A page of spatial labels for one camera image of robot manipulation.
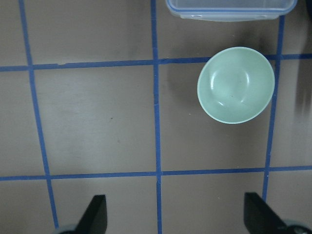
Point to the clear plastic food container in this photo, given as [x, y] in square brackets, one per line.
[230, 10]

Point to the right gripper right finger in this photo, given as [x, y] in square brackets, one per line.
[259, 218]

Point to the dark blue saucepan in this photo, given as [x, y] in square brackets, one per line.
[309, 8]

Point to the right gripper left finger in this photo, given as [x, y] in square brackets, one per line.
[94, 219]

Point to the green bowl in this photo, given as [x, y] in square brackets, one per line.
[235, 85]

